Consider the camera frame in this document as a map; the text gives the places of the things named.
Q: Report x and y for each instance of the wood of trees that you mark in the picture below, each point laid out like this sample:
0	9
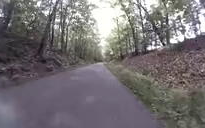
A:
46	30
146	26

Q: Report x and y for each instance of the leaf-covered earth bank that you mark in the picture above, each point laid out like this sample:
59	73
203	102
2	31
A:
180	68
26	63

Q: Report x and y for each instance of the grey asphalt road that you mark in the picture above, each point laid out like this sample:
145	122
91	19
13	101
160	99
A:
80	100

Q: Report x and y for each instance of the grass verge strip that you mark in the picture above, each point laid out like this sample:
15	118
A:
156	96

